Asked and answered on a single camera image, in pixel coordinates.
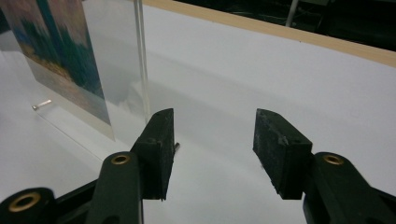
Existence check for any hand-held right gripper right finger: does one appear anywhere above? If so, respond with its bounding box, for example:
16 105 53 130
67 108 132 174
252 107 396 224

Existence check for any white desk leg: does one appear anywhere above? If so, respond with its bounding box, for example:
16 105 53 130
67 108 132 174
284 0 301 28

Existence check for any light wooden table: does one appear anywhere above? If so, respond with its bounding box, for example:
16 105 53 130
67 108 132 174
142 0 396 69

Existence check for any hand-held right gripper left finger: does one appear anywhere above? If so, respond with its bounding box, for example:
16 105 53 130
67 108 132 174
85 107 176 224

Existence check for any colourful landscape photo print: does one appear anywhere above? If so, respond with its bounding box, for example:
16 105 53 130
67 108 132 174
0 0 116 142

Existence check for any clear acrylic photo frame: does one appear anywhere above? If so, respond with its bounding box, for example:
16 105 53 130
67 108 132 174
0 0 181 162

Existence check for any white table mat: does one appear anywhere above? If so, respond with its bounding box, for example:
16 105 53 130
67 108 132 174
0 0 396 224

